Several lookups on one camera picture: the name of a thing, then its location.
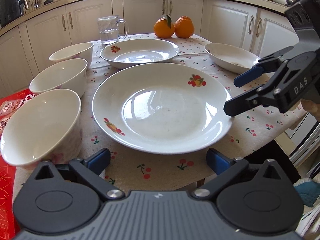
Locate large white fruit-print plate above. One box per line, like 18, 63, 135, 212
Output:
92, 63, 233, 154

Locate white deep plate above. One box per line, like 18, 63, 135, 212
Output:
204, 43, 260, 74

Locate orange with leaf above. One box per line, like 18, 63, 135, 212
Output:
153, 15, 175, 38

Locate cherry print tablecloth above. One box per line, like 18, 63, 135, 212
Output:
12, 32, 308, 201

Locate right hand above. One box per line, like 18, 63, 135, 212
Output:
301, 99, 320, 122

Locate bumpy orange without leaf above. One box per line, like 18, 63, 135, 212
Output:
174, 16, 195, 38

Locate white deep plate fruit print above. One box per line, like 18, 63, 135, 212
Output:
100, 38, 180, 69

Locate white bowl pink flowers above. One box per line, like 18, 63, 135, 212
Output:
49, 42, 94, 67

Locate white ceramic bowl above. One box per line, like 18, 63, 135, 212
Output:
1, 89, 82, 170
29, 59, 88, 97

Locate glass mug with water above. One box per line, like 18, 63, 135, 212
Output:
97, 16, 129, 46

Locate red cardboard box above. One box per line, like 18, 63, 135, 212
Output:
0, 88, 37, 240

